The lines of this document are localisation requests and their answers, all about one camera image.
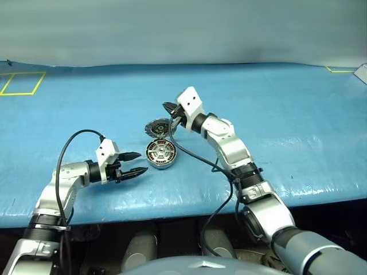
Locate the white flat object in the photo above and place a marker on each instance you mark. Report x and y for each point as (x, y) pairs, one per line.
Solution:
(362, 74)

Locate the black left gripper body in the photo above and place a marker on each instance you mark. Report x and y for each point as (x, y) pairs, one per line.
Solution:
(113, 172)

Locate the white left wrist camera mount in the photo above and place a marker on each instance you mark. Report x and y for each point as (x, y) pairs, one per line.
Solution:
(106, 149)

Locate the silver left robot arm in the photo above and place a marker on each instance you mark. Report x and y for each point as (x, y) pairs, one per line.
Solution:
(48, 194)

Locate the grey robot torso with logo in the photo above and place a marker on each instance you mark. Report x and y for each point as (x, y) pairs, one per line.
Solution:
(195, 266)

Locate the round ribbed motor lid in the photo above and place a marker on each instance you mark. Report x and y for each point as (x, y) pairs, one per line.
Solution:
(156, 127)

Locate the blue plastic table cover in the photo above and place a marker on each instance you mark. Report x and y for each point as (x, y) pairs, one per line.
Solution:
(272, 100)

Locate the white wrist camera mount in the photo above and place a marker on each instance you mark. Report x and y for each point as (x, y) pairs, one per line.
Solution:
(106, 149)
(190, 103)

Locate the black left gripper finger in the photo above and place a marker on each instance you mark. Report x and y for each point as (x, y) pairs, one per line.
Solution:
(130, 157)
(133, 172)

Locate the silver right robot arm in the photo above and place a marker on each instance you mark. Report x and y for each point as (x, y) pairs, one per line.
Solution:
(229, 143)

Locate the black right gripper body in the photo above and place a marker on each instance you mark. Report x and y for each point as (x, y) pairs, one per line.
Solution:
(179, 117)

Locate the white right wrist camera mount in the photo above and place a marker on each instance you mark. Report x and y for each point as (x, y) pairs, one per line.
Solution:
(190, 103)

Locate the round motor housing copper windings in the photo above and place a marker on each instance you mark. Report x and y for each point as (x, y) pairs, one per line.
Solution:
(172, 160)

